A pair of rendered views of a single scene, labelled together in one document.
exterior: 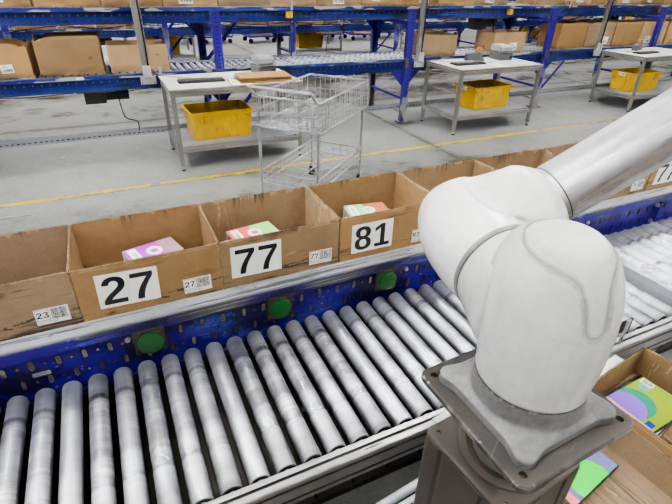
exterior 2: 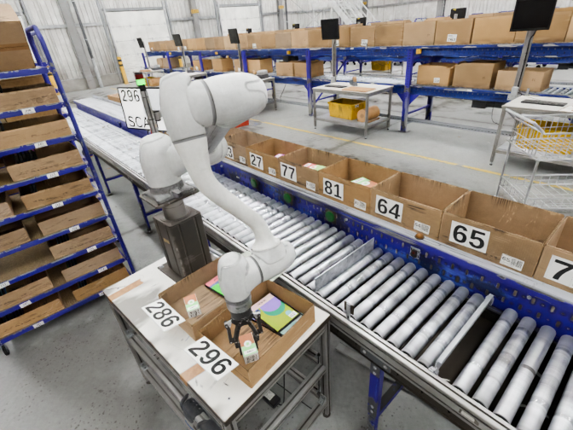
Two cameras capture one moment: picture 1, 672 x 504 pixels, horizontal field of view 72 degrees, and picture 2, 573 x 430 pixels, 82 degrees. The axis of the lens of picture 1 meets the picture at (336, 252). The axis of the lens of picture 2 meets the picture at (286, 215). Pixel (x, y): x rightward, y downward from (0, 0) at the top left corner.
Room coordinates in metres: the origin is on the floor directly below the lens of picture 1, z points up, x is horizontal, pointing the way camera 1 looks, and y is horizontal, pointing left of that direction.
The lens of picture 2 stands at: (0.69, -1.81, 1.84)
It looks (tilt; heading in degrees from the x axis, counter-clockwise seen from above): 30 degrees down; 77
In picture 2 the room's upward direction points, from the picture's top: 5 degrees counter-clockwise
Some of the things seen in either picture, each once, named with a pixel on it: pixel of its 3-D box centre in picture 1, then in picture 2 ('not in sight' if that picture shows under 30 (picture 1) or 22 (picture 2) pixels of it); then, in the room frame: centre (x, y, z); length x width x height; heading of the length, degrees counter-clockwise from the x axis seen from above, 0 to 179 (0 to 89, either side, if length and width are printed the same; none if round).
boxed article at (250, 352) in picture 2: not in sight; (248, 348); (0.70, -0.94, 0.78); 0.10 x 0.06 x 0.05; 94
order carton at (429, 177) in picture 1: (456, 196); (417, 203); (1.73, -0.48, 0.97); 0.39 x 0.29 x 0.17; 116
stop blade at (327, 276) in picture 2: not in sight; (346, 263); (1.27, -0.58, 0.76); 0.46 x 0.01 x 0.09; 26
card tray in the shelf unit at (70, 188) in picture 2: not in sight; (55, 187); (-0.37, 0.67, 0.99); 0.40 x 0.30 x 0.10; 23
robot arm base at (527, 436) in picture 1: (536, 378); (169, 188); (0.49, -0.30, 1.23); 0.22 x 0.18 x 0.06; 118
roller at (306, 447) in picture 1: (279, 389); (253, 217); (0.92, 0.15, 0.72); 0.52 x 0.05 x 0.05; 26
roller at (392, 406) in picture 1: (361, 362); (277, 230); (1.03, -0.09, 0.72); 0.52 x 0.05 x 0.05; 26
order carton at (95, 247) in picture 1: (147, 257); (276, 157); (1.21, 0.58, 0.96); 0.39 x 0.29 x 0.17; 116
